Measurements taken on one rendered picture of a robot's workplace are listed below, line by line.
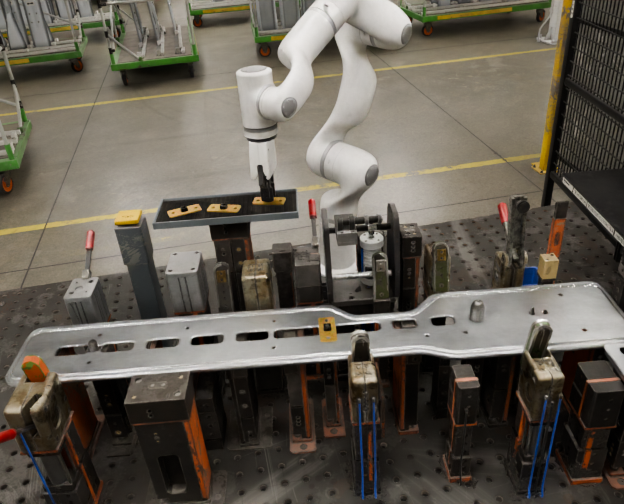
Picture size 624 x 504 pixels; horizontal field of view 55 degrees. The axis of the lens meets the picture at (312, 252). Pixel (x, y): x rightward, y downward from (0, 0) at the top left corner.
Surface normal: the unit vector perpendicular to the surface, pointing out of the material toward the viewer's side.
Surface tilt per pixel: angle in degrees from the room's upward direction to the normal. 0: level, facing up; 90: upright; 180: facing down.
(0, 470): 0
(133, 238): 90
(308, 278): 90
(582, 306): 0
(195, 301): 90
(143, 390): 0
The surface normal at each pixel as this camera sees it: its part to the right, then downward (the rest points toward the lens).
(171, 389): -0.07, -0.85
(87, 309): 0.04, 0.52
